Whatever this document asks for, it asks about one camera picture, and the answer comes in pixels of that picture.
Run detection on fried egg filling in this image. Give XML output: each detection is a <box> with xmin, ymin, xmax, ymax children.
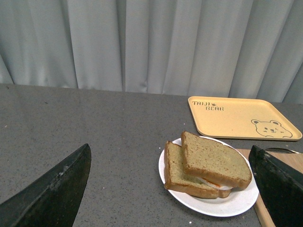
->
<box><xmin>197</xmin><ymin>177</ymin><xmax>232</xmax><ymax>191</ymax></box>

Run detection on white plate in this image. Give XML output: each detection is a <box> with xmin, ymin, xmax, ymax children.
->
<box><xmin>158</xmin><ymin>136</ymin><xmax>260</xmax><ymax>218</ymax></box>

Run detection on bread slice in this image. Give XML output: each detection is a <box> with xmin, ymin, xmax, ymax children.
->
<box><xmin>181</xmin><ymin>131</ymin><xmax>252</xmax><ymax>189</ymax></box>
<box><xmin>164</xmin><ymin>141</ymin><xmax>231</xmax><ymax>199</ymax></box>

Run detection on grey curtain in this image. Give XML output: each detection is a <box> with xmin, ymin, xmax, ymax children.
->
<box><xmin>0</xmin><ymin>0</ymin><xmax>303</xmax><ymax>104</ymax></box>

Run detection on yellow bear tray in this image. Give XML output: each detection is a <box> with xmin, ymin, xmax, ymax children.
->
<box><xmin>188</xmin><ymin>96</ymin><xmax>303</xmax><ymax>141</ymax></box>

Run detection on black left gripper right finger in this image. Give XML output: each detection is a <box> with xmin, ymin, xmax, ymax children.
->
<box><xmin>249</xmin><ymin>145</ymin><xmax>303</xmax><ymax>227</ymax></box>

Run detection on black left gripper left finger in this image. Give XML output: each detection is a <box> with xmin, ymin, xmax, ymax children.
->
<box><xmin>0</xmin><ymin>144</ymin><xmax>91</xmax><ymax>227</ymax></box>

